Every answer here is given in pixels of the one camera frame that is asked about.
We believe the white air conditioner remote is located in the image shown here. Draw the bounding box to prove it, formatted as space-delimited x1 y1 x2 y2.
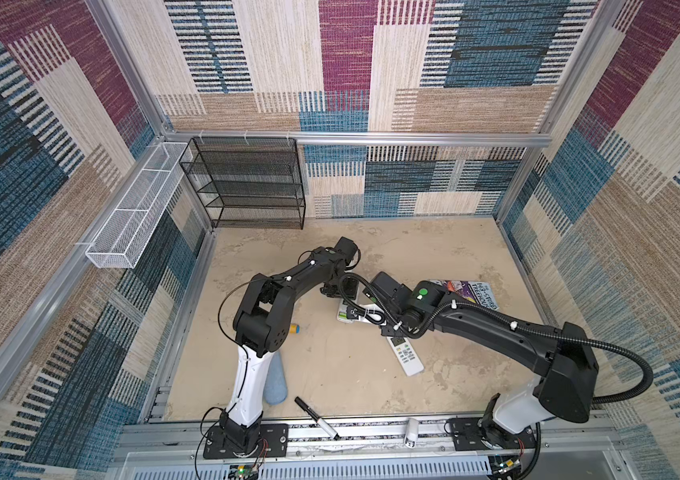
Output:
387 337 424 377

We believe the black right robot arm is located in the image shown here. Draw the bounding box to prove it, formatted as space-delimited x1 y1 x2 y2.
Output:
363 272 598 434

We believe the black marker pen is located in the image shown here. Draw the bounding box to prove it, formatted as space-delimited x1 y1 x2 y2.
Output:
294 396 341 441

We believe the white cylinder on rail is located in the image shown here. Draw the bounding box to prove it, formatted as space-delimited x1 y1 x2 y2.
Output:
404 417 420 449

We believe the black corrugated cable conduit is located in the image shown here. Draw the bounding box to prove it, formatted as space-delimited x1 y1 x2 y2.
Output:
339 272 655 405

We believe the white remote with red buttons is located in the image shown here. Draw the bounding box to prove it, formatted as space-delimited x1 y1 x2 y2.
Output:
337 299 369 324

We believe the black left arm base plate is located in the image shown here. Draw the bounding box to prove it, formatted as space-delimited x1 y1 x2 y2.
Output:
202 423 289 460

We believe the black wire mesh shelf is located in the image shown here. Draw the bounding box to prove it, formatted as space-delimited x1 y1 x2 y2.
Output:
180 137 307 229

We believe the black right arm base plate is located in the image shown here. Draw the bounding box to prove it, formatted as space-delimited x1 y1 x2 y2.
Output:
444 417 537 451

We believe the colourful magazine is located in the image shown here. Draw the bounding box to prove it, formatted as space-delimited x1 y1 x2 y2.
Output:
433 280 499 310

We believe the aluminium front rail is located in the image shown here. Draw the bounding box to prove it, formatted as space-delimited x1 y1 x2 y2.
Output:
111 411 624 466

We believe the blue grey glasses case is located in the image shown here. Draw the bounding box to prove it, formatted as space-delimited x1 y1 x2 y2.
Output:
263 351 288 406

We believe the white wire mesh basket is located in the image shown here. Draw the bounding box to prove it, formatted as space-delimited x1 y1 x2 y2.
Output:
86 142 188 269

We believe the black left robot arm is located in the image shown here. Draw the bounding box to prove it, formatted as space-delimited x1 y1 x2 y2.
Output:
219 237 359 453

